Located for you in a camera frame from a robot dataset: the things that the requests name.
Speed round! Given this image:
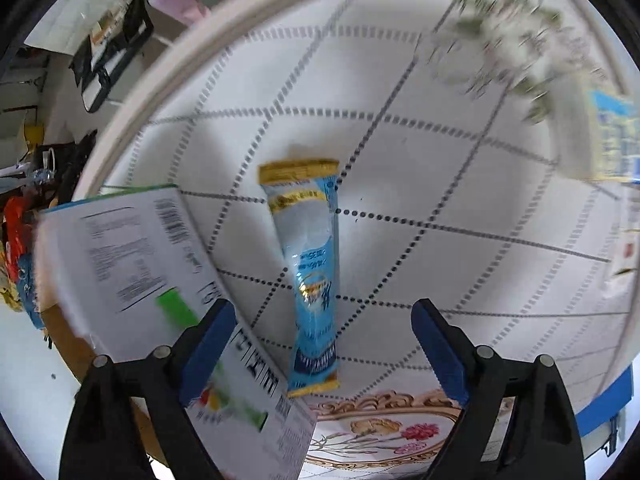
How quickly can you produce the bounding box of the white green printed package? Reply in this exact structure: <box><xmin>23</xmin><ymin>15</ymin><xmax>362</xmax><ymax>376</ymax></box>
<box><xmin>37</xmin><ymin>186</ymin><xmax>316</xmax><ymax>479</ymax></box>

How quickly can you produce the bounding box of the pile of colourful clothes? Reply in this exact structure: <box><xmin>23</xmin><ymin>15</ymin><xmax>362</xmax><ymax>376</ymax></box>
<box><xmin>1</xmin><ymin>195</ymin><xmax>44</xmax><ymax>330</ymax></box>

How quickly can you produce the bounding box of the yellow blue tissue pack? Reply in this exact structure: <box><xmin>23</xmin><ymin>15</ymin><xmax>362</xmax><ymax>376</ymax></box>
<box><xmin>591</xmin><ymin>90</ymin><xmax>639</xmax><ymax>184</ymax></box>

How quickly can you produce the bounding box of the patterned white tablecloth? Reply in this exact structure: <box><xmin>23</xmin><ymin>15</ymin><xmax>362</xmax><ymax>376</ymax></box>
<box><xmin>77</xmin><ymin>0</ymin><xmax>639</xmax><ymax>479</ymax></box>

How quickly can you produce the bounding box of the pink suitcase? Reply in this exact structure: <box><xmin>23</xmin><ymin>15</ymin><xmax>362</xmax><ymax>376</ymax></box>
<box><xmin>148</xmin><ymin>0</ymin><xmax>209</xmax><ymax>26</ymax></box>

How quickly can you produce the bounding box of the blue gold snack sachet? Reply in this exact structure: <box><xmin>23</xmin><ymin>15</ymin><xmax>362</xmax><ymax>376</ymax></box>
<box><xmin>258</xmin><ymin>158</ymin><xmax>340</xmax><ymax>398</ymax></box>

